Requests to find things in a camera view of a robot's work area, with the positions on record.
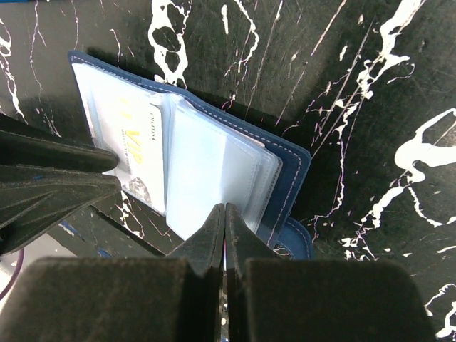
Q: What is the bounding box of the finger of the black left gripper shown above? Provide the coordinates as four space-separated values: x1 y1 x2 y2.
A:
1 114 118 173
1 165 120 255

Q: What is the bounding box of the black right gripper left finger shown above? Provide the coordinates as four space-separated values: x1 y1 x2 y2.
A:
1 204 225 341

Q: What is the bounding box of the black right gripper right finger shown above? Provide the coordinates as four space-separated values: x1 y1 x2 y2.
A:
225 204 435 341

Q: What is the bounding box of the navy blue card holder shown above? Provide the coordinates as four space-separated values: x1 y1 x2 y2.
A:
68 51 313 259

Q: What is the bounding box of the white VIP credit card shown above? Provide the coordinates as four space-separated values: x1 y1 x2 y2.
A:
95 93 165 214

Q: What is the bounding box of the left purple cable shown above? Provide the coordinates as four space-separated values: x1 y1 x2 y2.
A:
0 247 26 302

